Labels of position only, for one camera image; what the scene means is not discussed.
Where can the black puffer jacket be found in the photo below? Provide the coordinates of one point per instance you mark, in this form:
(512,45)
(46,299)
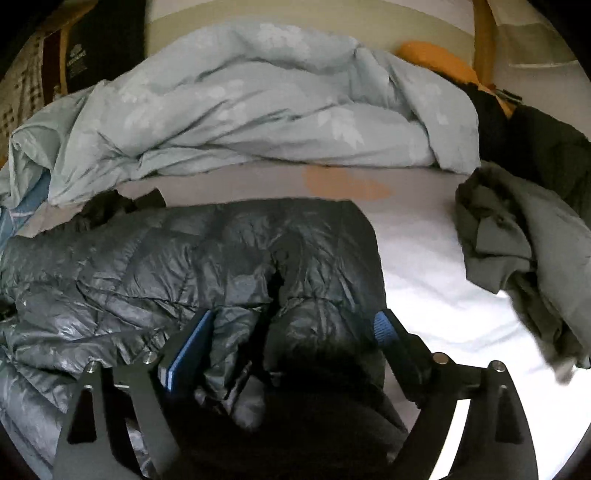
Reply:
(138,277)

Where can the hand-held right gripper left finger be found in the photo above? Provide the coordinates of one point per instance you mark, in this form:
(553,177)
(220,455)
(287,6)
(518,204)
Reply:
(194,350)

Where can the black printed bag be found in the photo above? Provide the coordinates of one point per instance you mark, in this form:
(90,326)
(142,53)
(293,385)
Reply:
(92,46)

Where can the wooden bunk bed frame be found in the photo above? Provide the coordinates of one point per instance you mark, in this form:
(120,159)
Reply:
(482,37)

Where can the orange pillow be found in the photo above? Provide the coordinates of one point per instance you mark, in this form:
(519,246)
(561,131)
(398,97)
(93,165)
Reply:
(434,57)

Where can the dark green jacket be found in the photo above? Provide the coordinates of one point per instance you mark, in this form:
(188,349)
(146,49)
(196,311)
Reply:
(545,138)

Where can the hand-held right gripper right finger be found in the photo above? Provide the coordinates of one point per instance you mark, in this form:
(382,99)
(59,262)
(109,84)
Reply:
(383,327)

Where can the olive green garment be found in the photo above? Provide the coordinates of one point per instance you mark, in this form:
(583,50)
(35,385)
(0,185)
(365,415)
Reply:
(508,230)

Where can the light blue leaf-print duvet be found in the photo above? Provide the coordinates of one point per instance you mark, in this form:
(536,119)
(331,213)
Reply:
(231,106)

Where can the white printed bed sheet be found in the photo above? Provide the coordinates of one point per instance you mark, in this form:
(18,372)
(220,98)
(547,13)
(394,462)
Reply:
(438,286)

